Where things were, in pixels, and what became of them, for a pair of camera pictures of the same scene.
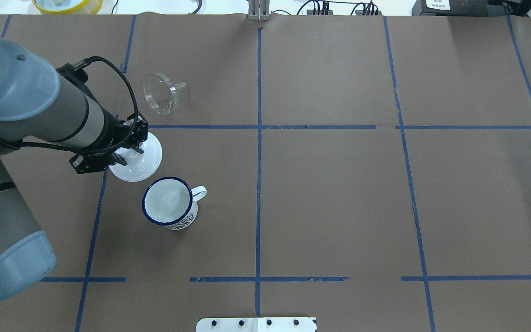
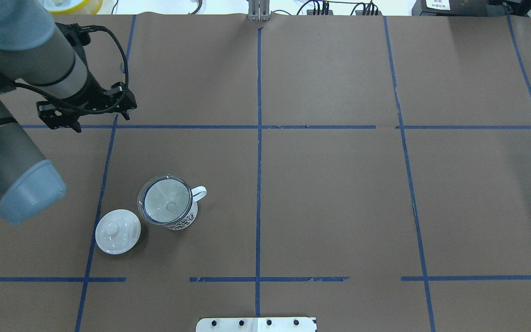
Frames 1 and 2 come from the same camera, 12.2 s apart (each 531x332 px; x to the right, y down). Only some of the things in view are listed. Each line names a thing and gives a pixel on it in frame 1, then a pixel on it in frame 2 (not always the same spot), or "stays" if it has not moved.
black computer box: [451, 8] stays
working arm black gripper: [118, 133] → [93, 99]
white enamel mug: [169, 202] stays
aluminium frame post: [258, 10] stays
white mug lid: [140, 166] → [118, 231]
